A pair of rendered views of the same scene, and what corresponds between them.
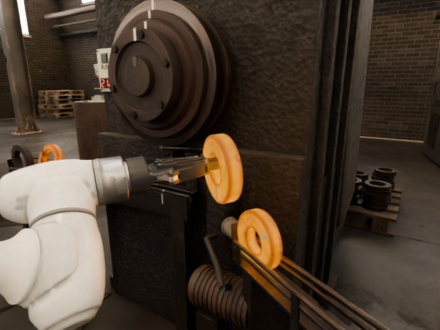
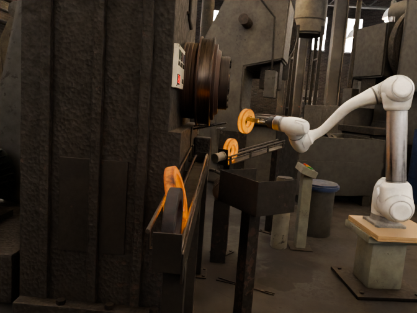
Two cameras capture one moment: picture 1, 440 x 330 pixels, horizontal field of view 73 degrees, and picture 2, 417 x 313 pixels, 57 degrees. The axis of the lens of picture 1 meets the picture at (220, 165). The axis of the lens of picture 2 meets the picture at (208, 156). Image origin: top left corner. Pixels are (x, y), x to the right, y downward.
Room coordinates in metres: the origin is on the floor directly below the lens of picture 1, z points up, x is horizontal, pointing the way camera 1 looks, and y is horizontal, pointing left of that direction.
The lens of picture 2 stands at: (2.06, 2.06, 1.00)
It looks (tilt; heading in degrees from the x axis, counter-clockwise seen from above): 8 degrees down; 241
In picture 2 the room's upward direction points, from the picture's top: 4 degrees clockwise
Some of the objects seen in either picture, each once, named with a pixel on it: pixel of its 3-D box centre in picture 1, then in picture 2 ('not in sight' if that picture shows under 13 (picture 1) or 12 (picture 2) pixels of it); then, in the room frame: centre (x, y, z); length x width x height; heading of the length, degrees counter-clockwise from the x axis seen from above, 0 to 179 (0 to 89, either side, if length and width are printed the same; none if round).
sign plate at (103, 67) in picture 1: (119, 70); (179, 68); (1.33, 0.43, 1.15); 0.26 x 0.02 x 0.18; 59
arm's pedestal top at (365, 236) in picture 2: not in sight; (382, 231); (0.06, 0.65, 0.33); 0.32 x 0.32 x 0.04; 65
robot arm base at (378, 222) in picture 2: not in sight; (382, 217); (0.05, 0.63, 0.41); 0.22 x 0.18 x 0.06; 65
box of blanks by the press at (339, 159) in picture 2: not in sight; (321, 164); (-1.31, -1.23, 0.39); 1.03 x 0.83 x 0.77; 164
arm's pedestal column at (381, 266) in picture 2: not in sight; (378, 259); (0.06, 0.65, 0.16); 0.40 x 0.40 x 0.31; 65
